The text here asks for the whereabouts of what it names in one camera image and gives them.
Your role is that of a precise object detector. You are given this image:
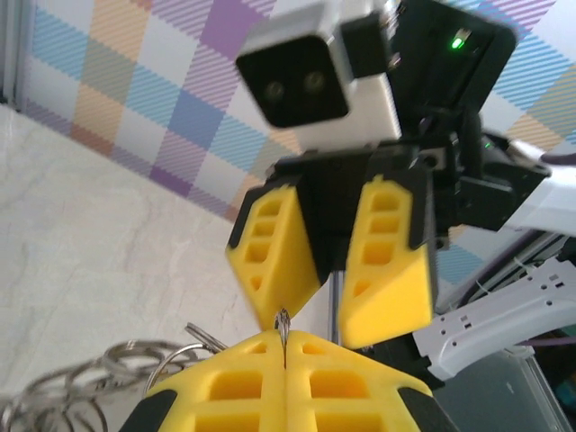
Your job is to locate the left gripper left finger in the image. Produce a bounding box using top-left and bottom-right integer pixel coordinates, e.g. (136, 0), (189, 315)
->
(121, 330), (289, 432)

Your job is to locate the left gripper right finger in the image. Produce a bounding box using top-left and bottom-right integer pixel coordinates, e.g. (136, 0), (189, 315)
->
(285, 331), (455, 432)

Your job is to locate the metal keyring with small rings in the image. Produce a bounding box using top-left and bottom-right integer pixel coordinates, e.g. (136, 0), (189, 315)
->
(0, 308), (293, 432)

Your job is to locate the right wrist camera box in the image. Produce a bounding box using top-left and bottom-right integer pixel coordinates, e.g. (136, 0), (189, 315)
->
(236, 0), (404, 152)

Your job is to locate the aluminium corner post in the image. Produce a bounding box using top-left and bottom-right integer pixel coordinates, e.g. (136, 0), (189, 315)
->
(0, 0), (24, 109)

